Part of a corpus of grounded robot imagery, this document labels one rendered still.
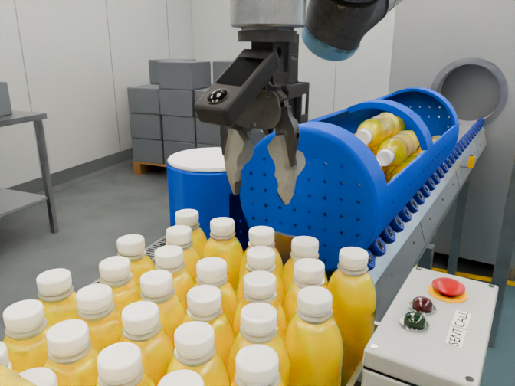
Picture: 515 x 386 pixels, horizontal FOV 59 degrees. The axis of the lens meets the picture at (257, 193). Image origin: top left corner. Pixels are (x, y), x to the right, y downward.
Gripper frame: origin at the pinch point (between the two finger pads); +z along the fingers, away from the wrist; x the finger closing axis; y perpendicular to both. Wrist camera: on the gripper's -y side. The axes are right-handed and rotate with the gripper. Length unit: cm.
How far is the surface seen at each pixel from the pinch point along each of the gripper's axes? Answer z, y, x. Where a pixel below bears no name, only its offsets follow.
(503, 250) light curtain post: 68, 165, -28
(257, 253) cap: 8.4, -0.6, -0.4
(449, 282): 7.7, 3.4, -24.0
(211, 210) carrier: 28, 50, 46
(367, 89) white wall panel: 38, 525, 156
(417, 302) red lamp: 7.8, -2.6, -21.8
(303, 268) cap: 8.3, -1.2, -7.6
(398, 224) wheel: 22, 55, -6
